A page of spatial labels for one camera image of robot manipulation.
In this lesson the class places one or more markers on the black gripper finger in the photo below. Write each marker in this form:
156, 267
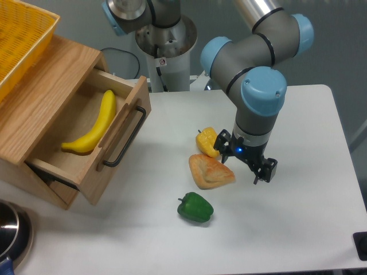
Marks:
221, 145
266, 170

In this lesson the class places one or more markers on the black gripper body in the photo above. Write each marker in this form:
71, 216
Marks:
247, 148

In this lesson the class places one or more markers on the wooden top drawer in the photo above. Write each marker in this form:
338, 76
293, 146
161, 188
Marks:
89, 174

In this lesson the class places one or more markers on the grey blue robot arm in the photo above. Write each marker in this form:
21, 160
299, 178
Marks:
244, 71

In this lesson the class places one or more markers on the wooden drawer cabinet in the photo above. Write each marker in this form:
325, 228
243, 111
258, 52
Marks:
31, 107

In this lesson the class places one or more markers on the yellow toy bell pepper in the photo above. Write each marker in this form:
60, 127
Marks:
205, 140

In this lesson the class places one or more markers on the toy pastry turnover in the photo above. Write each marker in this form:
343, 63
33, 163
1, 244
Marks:
208, 173

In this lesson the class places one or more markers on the green toy bell pepper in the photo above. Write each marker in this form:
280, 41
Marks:
195, 208

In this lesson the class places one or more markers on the black corner object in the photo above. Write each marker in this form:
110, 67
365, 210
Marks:
360, 241

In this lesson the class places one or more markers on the yellow toy banana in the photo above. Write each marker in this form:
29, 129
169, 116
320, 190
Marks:
90, 140

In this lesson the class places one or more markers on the metal pot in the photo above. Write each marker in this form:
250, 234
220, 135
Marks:
16, 232

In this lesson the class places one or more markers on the yellow plastic basket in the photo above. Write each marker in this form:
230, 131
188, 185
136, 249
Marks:
26, 31

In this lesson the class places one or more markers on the blue pot handle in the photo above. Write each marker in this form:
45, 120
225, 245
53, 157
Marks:
6, 266

